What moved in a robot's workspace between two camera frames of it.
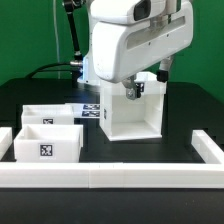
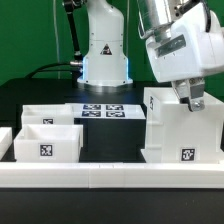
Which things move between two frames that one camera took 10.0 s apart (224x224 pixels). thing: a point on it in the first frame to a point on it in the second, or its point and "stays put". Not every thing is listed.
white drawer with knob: x=49 y=143 stays put
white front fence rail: x=111 y=175 stays put
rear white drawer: x=47 y=114 stays put
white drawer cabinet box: x=122 y=118 to x=176 y=134
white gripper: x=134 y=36 to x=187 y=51
